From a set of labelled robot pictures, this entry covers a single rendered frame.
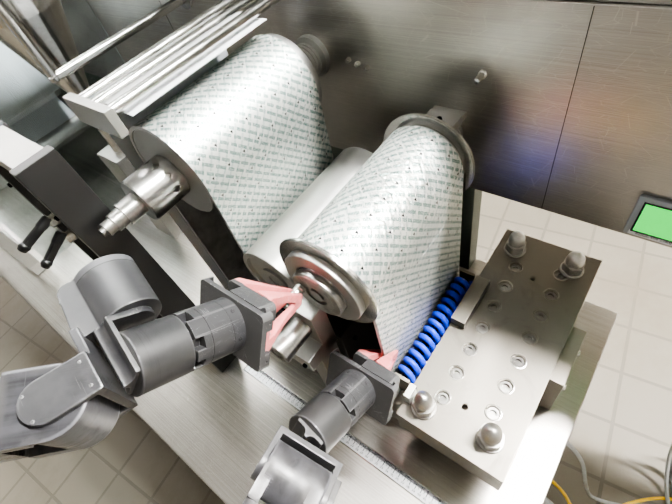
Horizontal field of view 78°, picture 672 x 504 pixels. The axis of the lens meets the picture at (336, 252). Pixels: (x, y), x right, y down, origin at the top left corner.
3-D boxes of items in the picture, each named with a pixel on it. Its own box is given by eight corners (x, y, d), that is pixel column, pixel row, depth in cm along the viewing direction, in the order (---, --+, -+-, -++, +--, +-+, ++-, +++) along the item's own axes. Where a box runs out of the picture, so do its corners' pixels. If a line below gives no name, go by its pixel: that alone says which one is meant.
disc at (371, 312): (295, 289, 60) (264, 222, 48) (297, 287, 60) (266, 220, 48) (382, 339, 53) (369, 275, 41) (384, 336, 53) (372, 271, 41)
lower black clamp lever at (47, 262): (47, 267, 52) (36, 264, 51) (64, 231, 53) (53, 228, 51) (52, 271, 52) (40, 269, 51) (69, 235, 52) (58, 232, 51)
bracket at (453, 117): (416, 134, 61) (415, 122, 59) (435, 112, 63) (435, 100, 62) (447, 142, 58) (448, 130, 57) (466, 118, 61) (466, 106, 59)
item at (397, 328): (388, 377, 66) (372, 320, 51) (456, 270, 75) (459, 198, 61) (390, 378, 65) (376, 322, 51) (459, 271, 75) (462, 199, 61)
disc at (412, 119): (386, 180, 70) (379, 104, 58) (388, 179, 70) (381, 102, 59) (469, 210, 63) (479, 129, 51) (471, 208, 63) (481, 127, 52)
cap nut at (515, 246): (500, 252, 74) (503, 236, 71) (508, 238, 76) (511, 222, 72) (521, 260, 72) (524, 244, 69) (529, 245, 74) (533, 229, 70)
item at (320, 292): (339, 323, 52) (292, 290, 54) (348, 311, 53) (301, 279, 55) (343, 302, 45) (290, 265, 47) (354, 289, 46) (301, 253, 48)
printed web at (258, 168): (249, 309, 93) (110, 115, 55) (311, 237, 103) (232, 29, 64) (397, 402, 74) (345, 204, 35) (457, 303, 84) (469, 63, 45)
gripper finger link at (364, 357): (416, 384, 62) (384, 422, 55) (376, 360, 65) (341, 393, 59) (426, 349, 59) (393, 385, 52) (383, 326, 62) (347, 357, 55)
